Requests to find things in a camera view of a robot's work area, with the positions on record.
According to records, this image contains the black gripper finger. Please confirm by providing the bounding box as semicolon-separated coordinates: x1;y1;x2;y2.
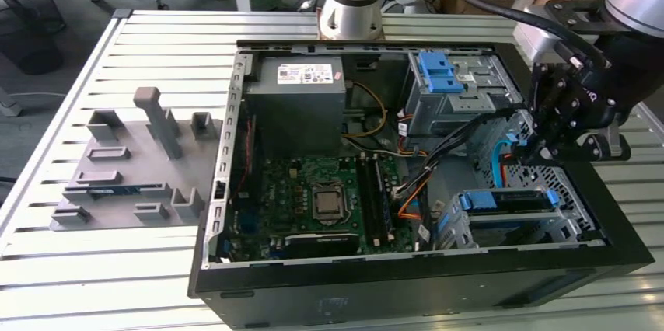
537;120;634;166
517;61;583;164

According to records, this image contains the blue data wire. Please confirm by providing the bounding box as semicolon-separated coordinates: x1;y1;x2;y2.
489;132;531;189

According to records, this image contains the hard disk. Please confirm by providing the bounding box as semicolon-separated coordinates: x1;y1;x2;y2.
457;187;560;215

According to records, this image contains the metal disk bay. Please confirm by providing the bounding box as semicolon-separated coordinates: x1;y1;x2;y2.
433;186;598;250

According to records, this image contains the metal drive cage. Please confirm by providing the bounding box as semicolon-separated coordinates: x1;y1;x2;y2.
405;51;533;138

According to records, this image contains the black RAM slot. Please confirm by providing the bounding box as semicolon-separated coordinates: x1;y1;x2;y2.
373;154;394;242
360;155;380;246

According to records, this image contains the grey power supply unit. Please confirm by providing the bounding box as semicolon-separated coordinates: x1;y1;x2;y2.
244;55;348;157

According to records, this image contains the silver CPU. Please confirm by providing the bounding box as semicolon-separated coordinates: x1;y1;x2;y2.
314;190;342;216

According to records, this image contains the black graphics card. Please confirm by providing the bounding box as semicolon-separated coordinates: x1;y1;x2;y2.
282;232;360;258

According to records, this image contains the green motherboard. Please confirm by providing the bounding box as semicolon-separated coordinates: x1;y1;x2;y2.
227;154;421;262

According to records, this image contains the black PC case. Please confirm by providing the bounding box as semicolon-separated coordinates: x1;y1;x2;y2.
187;39;656;329

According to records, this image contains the grey parts rack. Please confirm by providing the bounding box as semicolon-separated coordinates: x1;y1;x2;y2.
48;87;226;233

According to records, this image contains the blue RAM stick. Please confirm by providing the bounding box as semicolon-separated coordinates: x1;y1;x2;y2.
86;186;142;197

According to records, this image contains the black mesh bin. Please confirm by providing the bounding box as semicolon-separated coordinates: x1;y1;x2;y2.
0;0;67;75

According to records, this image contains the grey metal stand foot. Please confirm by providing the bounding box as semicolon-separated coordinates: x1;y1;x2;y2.
0;85;26;117

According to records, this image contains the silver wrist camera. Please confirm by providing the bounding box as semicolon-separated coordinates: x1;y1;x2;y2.
512;6;572;62

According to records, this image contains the blue plastic drive bracket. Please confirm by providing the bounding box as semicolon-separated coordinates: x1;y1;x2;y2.
416;51;464;94

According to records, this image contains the black wire bundle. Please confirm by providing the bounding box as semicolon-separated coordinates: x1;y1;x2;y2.
393;107;525;200

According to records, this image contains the thick black camera cable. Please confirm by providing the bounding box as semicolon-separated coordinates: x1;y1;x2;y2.
439;0;614;71

